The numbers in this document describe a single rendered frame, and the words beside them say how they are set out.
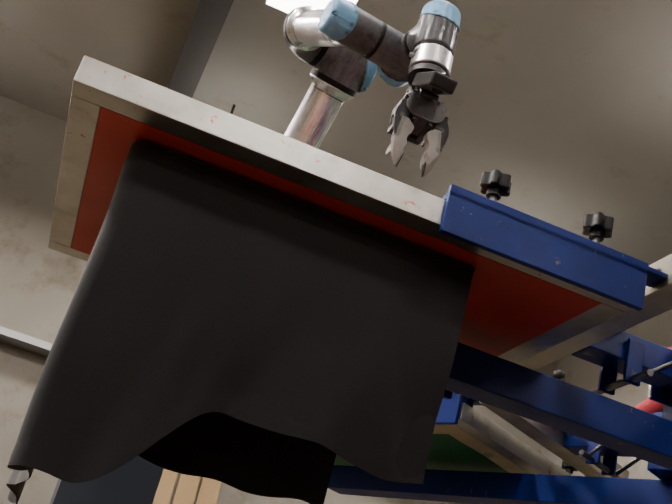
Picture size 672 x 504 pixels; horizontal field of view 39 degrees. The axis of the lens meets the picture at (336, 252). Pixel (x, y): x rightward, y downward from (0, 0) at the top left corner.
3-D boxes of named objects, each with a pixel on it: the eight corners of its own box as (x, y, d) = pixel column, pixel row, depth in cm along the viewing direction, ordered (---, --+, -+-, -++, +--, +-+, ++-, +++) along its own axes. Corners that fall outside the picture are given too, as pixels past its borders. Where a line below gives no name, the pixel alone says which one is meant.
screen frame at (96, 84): (72, 79, 112) (84, 54, 114) (47, 248, 164) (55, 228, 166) (642, 305, 128) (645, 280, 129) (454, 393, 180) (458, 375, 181)
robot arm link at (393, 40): (364, 39, 186) (395, 10, 177) (411, 66, 190) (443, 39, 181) (356, 70, 183) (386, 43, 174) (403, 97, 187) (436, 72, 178)
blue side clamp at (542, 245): (441, 230, 120) (451, 183, 123) (425, 243, 125) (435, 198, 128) (643, 309, 126) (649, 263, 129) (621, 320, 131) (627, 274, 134)
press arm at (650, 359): (590, 346, 154) (594, 318, 156) (570, 355, 160) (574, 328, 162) (680, 381, 158) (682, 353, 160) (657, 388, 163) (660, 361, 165)
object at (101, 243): (1, 464, 102) (134, 133, 120) (-1, 506, 142) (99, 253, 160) (30, 473, 102) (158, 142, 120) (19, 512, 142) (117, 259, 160)
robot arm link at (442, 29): (445, 32, 182) (472, 10, 175) (435, 78, 177) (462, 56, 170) (411, 12, 179) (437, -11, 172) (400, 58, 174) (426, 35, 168)
